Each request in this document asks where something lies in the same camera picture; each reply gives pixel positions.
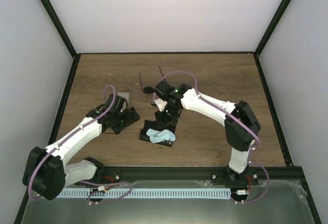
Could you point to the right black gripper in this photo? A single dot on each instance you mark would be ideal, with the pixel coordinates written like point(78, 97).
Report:
point(164, 120)

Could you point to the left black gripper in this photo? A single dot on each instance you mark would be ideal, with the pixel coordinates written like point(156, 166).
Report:
point(130, 120)

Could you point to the black geometric glasses case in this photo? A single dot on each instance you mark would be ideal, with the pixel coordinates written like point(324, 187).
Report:
point(148, 124)

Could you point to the grey glasses case green lining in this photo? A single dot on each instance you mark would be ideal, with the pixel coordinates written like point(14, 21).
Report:
point(126, 97)

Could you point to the light blue cloth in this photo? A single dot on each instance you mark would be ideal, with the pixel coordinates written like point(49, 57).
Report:
point(156, 136)

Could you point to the round black sunglasses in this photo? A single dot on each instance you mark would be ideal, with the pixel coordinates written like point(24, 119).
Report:
point(148, 78)

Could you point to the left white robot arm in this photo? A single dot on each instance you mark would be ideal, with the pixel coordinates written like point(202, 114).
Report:
point(48, 170)

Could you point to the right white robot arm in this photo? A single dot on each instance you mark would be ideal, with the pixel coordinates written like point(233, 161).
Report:
point(239, 121)

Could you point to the grey metal front plate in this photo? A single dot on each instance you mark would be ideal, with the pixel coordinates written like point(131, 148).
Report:
point(279, 201)

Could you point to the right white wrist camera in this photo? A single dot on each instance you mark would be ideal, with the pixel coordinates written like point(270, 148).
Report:
point(159, 103)

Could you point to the black aluminium frame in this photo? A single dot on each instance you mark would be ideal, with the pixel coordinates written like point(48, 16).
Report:
point(290, 171)

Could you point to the white slotted cable duct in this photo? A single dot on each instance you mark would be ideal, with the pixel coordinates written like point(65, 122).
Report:
point(154, 193)

